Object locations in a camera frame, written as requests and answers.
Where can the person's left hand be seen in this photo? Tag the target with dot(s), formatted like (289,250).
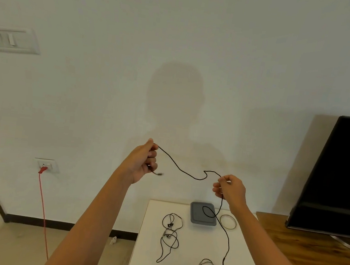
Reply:
(137,164)

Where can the person's right hand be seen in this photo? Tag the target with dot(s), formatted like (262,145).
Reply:
(234,194)

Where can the clear tape roll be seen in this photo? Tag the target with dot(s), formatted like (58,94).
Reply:
(220,221)

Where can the grey lidded container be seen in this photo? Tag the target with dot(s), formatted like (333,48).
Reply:
(199,214)

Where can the person's right forearm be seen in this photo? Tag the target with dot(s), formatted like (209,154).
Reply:
(270,259)

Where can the person's left forearm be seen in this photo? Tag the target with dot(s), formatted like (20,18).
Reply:
(90,228)

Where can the white scrap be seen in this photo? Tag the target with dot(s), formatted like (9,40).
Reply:
(113,240)

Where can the black television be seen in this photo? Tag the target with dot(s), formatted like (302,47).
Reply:
(338,179)

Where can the wooden board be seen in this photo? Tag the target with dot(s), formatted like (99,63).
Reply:
(320,264)

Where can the silver television stand leg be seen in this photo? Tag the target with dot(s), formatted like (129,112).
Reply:
(347,245)

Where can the white wall socket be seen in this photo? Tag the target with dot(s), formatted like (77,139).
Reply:
(53,165)

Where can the white wall switch panel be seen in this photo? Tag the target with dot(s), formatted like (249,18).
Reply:
(13,40)

